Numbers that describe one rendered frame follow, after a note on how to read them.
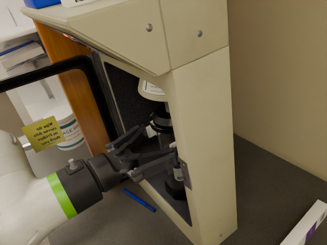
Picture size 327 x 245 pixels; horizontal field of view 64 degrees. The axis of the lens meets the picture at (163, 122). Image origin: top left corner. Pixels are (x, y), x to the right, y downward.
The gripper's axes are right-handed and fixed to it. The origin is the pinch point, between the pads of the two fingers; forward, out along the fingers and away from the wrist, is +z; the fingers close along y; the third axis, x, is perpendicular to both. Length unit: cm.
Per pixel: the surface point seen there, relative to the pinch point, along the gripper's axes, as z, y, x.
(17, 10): -8, 117, -24
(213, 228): -2.9, -14.0, 18.4
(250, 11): 36.3, 8.6, -17.1
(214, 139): -0.3, -14.0, -5.3
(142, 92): -5.2, 0.5, -12.5
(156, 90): -4.1, -3.3, -13.6
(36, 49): -8, 107, -5
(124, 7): -11.7, -14.0, -30.4
